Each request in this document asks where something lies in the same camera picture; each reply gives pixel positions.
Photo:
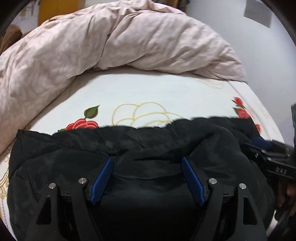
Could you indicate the person's right hand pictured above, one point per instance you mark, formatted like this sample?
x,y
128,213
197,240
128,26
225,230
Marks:
x,y
286,192

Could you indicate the cartoon wall sticker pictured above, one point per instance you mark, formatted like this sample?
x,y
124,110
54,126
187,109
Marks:
x,y
31,10

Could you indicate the white rose-print bed sheet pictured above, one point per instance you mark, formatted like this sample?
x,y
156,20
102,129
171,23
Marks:
x,y
130,97

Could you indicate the orange wooden wardrobe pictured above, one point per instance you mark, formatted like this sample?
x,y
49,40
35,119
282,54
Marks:
x,y
51,8

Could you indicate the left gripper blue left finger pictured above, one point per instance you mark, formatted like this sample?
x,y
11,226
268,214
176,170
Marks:
x,y
98,180

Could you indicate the grey wall hatch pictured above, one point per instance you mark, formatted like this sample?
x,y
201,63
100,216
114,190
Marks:
x,y
258,12

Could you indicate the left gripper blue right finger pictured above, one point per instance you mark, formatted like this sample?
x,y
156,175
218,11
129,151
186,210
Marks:
x,y
196,180

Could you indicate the brown fleece blanket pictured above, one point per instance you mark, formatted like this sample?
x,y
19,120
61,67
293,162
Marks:
x,y
10,37

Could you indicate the pink crumpled duvet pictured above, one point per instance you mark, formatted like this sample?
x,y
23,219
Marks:
x,y
140,34

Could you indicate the black puffer jacket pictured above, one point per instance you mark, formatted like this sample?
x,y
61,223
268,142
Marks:
x,y
147,196

